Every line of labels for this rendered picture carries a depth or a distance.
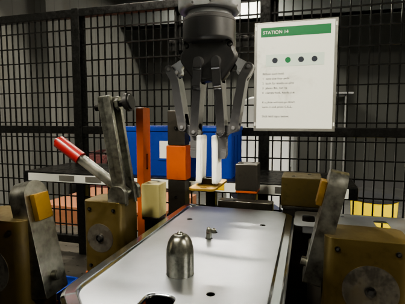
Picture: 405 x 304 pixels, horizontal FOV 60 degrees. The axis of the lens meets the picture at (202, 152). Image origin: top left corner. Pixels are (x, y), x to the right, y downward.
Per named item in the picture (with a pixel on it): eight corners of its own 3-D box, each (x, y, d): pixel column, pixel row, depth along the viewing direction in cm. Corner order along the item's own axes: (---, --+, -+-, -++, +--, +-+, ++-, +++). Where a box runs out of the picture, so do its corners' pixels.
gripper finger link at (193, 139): (198, 123, 51) (179, 123, 52) (197, 158, 51) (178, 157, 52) (201, 123, 52) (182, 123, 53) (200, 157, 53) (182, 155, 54)
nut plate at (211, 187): (214, 191, 48) (214, 183, 48) (187, 190, 49) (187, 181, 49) (227, 181, 56) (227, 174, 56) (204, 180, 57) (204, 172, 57)
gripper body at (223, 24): (172, 11, 47) (172, 81, 48) (233, 5, 45) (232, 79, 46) (189, 25, 55) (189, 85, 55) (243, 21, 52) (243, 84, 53)
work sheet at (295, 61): (334, 131, 97) (338, 16, 95) (253, 131, 104) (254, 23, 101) (334, 131, 99) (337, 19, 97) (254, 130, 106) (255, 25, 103)
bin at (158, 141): (232, 179, 87) (232, 126, 86) (122, 174, 96) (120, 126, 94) (242, 170, 103) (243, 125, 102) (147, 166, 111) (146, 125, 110)
